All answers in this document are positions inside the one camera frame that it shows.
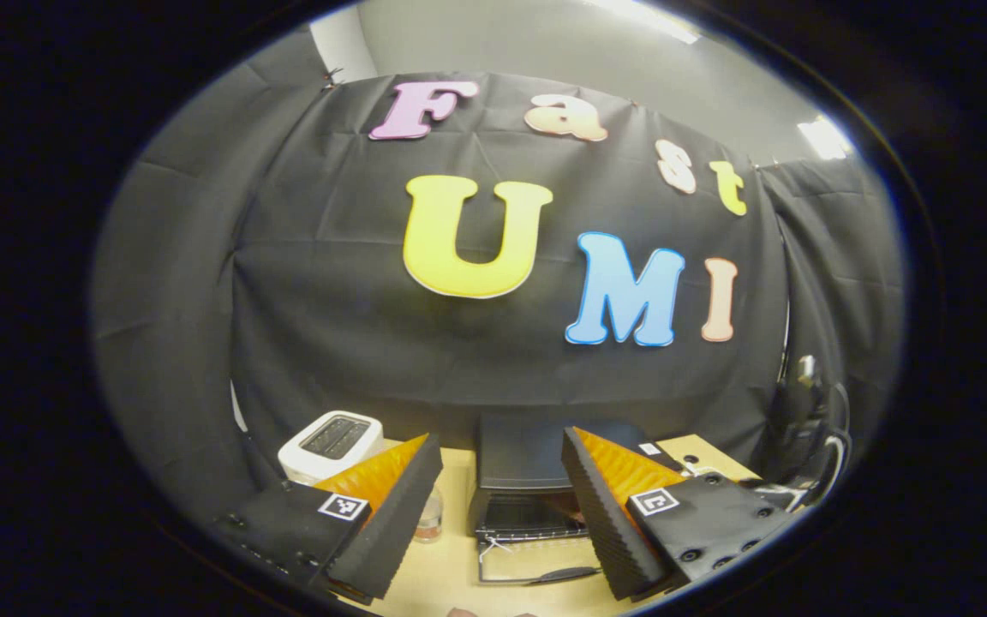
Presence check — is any black backdrop cloth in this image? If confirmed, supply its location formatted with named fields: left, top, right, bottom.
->
left=91, top=30, right=906, bottom=532

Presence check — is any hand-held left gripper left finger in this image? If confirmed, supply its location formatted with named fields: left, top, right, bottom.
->
left=215, top=433, right=445, bottom=602

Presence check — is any black electric oven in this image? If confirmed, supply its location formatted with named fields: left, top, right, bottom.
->
left=468, top=413, right=685, bottom=586

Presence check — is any ceiling light panel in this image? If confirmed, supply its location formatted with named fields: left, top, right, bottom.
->
left=797, top=115, right=854, bottom=161

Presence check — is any clear plastic water bottle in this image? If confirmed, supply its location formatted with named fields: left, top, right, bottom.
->
left=414, top=488, right=446, bottom=545

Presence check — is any white toaster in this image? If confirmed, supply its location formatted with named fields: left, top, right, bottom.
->
left=278, top=410, right=386, bottom=486

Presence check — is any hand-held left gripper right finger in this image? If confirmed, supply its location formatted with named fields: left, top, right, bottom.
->
left=560, top=426, right=796, bottom=602

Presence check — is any metal oven rack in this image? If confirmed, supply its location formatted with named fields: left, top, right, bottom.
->
left=476, top=525, right=589, bottom=543

